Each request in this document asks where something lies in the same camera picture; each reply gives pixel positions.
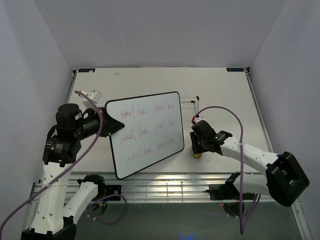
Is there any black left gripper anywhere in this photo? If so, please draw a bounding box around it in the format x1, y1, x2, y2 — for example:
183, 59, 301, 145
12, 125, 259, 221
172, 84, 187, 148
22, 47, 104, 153
74, 106, 126, 140

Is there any yellow whiteboard eraser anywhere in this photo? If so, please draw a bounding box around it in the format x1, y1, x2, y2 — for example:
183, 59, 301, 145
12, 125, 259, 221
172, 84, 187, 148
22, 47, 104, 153
193, 153, 202, 159

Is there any black framed whiteboard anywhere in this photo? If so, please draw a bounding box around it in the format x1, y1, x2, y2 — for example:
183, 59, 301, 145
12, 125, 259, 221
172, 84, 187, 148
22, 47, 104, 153
104, 91, 185, 180

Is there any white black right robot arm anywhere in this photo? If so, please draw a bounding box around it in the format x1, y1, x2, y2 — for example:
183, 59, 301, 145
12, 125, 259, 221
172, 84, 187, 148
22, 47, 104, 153
190, 118, 310, 207

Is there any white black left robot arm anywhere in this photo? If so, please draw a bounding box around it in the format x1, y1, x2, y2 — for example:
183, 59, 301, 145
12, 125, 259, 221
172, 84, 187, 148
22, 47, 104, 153
21, 103, 125, 240

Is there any blue corner label left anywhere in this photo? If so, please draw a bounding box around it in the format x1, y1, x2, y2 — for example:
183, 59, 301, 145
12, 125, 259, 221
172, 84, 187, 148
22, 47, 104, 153
78, 68, 96, 73

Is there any blue corner label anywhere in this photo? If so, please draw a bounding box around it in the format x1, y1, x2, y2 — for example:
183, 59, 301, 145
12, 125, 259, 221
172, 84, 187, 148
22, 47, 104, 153
226, 67, 244, 72
78, 68, 96, 73

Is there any blue corner label right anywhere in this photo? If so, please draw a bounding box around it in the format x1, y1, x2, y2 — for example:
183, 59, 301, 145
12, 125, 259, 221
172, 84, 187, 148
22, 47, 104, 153
226, 67, 244, 72

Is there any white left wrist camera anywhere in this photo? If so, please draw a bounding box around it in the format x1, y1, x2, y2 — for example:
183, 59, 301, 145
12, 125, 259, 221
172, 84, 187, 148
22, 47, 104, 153
83, 90, 102, 104

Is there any white wire whiteboard stand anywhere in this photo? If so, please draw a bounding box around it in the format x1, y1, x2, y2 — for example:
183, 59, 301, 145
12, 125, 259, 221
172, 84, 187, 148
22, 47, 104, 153
180, 95, 200, 114

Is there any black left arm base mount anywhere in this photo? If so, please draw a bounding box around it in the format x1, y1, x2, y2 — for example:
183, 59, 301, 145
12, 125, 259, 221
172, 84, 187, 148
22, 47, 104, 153
96, 185, 122, 202

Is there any aluminium table frame rail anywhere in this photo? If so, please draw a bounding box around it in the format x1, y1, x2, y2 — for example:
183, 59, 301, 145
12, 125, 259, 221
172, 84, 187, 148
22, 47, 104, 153
22, 67, 313, 240

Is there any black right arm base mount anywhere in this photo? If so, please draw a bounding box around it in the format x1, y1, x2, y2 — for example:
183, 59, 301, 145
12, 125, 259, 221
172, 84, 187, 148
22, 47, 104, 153
205, 172, 268, 218

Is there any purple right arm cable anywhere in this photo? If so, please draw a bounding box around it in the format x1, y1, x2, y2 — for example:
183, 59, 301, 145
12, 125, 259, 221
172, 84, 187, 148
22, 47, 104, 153
192, 106, 262, 235

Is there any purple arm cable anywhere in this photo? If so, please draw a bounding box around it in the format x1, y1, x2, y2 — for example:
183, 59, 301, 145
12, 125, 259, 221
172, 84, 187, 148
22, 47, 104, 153
0, 89, 129, 230
192, 106, 262, 235

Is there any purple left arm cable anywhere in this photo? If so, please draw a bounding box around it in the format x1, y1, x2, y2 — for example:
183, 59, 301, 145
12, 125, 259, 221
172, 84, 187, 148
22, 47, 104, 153
0, 89, 129, 230

